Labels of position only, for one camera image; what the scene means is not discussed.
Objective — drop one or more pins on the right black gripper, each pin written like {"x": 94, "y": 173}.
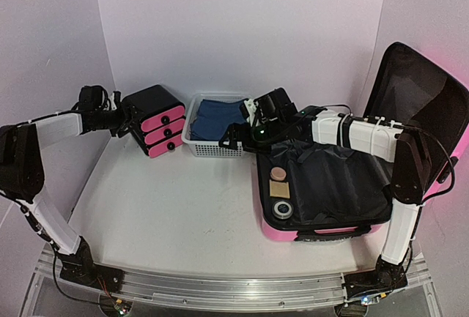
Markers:
{"x": 233, "y": 131}

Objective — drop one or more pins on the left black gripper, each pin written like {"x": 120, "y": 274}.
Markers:
{"x": 125, "y": 119}

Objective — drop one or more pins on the blue item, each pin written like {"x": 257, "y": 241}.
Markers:
{"x": 213, "y": 118}

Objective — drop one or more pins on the white plastic mesh basket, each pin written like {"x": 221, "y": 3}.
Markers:
{"x": 209, "y": 148}

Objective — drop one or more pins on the black pink drawer organizer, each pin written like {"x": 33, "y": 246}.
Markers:
{"x": 155, "y": 119}

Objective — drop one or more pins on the pink hard-shell suitcase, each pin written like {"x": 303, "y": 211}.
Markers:
{"x": 337, "y": 192}

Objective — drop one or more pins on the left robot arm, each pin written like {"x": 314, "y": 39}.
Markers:
{"x": 23, "y": 180}

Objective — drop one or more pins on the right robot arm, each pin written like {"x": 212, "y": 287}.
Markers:
{"x": 405, "y": 147}

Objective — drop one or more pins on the round pink compact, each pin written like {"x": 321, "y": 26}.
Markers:
{"x": 278, "y": 174}

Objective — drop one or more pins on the round black tin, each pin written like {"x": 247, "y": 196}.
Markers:
{"x": 282, "y": 210}

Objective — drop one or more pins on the small green circuit board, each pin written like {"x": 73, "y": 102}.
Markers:
{"x": 120, "y": 308}

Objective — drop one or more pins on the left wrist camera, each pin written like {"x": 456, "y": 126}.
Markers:
{"x": 114, "y": 100}

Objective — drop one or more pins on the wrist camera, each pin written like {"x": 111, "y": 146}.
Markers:
{"x": 251, "y": 112}
{"x": 114, "y": 100}

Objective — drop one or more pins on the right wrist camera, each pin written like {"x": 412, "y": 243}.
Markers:
{"x": 251, "y": 112}

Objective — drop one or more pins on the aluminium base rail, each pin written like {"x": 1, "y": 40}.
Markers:
{"x": 236, "y": 276}

